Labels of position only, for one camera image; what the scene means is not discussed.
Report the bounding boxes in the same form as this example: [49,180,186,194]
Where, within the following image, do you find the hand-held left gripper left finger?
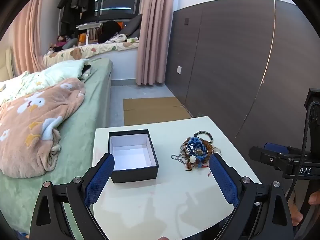
[29,152,115,240]

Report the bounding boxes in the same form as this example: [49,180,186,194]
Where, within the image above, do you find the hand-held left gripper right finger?
[209,153,294,240]

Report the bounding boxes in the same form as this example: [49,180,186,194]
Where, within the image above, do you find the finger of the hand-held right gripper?
[249,142,292,172]

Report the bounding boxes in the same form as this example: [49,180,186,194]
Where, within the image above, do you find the pile of jewelry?
[171,136,223,172]

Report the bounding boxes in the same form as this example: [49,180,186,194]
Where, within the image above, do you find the black jewelry box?
[108,129,159,184]

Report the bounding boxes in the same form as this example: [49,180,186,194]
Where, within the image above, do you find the green and black bead bracelet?
[194,130,215,144]

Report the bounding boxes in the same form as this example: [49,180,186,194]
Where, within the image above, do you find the person's right hand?
[287,189,320,227]

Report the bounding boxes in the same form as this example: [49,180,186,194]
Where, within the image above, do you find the bed with green sheet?
[0,57,113,234]

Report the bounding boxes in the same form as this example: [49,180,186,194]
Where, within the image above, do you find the orange duck print blanket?
[0,77,86,178]

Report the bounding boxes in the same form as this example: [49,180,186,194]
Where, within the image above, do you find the flat brown cardboard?
[123,96,193,126]

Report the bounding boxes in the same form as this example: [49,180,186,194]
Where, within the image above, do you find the dark wood wardrobe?
[166,0,320,157]

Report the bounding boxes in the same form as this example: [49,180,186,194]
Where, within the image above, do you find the light green quilt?
[0,58,90,104]

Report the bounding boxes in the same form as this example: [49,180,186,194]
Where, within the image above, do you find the patterned window seat mat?
[43,41,140,67]

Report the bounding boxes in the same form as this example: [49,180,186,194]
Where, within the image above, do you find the plush toy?
[48,35,78,53]

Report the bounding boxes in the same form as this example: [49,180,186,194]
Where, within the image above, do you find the black clothing heap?
[97,20,123,44]

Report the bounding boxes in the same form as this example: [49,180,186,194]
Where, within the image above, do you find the white folding table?
[74,22,103,47]

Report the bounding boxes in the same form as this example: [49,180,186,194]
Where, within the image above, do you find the pink curtain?
[136,0,176,86]
[12,0,48,77]

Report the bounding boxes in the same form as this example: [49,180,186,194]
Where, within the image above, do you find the grey pillow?
[119,14,143,37]

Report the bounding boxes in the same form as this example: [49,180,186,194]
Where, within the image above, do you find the hanging dark clothes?
[57,0,97,35]

